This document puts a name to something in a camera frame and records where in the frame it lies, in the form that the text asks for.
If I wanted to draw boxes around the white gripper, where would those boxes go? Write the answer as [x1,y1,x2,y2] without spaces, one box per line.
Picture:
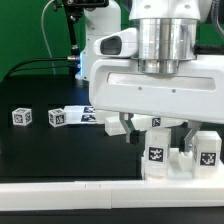
[89,28,224,155]

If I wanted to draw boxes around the white chair seat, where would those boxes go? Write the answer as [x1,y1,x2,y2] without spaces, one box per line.
[141,148,224,180]

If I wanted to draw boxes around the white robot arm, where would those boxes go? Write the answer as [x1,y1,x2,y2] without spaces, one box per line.
[81,0,224,150]

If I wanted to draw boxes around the flat white chair back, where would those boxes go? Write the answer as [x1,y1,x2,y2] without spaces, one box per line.
[64,105,97,124]

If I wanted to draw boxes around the white chair nut cube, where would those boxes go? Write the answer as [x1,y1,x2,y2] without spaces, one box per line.
[12,108,32,126]

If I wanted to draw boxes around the white obstacle fence wall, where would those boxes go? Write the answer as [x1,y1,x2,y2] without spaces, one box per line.
[0,159,224,212]

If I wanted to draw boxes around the black cables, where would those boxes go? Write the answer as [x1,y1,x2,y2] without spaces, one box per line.
[1,55,81,83]

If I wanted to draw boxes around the black camera stand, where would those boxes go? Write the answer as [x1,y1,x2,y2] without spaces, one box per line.
[53,0,109,76]

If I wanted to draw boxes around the grey cable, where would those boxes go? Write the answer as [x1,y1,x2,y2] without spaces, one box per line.
[40,0,58,76]

